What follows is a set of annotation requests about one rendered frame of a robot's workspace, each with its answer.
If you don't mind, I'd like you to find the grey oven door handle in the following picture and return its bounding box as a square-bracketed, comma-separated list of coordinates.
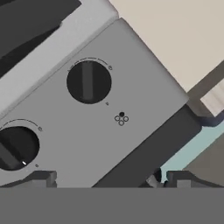
[144, 168, 164, 188]

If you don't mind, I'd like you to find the grey stove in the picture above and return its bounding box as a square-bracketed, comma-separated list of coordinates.
[0, 0, 204, 188]

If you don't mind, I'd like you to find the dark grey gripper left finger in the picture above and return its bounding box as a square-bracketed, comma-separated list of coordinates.
[0, 170, 58, 188]

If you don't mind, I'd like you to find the dark oven door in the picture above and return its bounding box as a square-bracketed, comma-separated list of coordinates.
[92, 103, 203, 188]

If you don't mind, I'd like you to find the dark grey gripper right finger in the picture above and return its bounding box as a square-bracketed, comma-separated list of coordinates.
[162, 170, 224, 188]

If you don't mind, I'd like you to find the black stove knob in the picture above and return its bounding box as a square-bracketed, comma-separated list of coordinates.
[0, 125, 40, 172]
[66, 59, 113, 105]

